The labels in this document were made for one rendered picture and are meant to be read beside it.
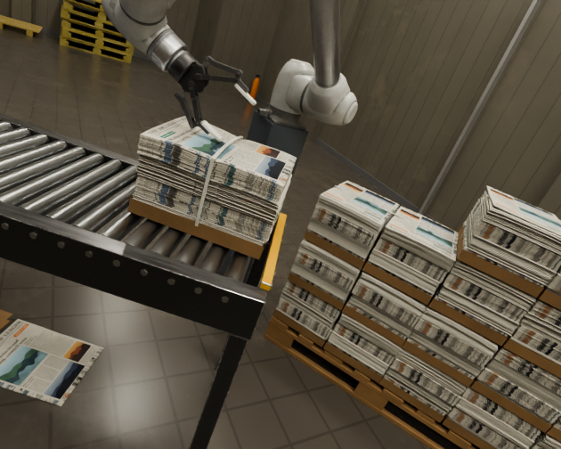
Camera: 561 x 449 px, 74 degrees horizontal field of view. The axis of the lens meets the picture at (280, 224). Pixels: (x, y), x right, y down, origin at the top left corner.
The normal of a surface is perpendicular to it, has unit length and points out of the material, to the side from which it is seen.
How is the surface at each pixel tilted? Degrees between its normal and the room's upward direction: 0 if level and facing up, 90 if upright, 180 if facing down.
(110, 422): 0
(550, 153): 90
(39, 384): 0
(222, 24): 90
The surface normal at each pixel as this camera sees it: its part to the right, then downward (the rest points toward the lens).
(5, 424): 0.31, -0.85
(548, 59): -0.85, -0.04
